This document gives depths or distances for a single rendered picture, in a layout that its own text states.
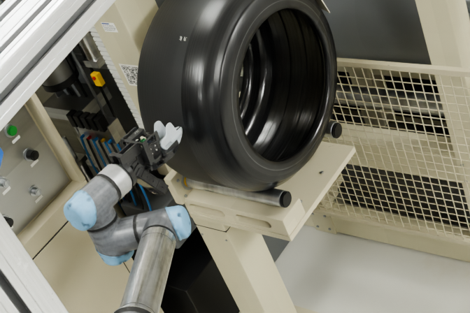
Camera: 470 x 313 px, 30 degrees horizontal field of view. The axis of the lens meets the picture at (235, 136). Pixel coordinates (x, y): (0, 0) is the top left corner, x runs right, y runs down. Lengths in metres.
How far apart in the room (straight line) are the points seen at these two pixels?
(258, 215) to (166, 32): 0.56
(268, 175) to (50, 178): 0.77
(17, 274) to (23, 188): 1.90
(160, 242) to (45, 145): 0.91
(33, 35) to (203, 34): 1.22
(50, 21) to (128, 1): 1.44
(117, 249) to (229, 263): 0.96
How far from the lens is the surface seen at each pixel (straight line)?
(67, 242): 2.71
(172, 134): 2.04
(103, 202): 1.89
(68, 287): 2.75
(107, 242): 1.93
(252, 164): 2.13
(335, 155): 2.52
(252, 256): 2.85
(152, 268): 1.75
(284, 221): 2.29
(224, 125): 2.04
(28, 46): 0.84
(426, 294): 3.17
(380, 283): 3.24
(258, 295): 2.92
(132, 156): 1.96
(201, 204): 2.47
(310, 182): 2.46
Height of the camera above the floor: 2.36
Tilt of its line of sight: 34 degrees down
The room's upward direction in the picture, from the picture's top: 24 degrees counter-clockwise
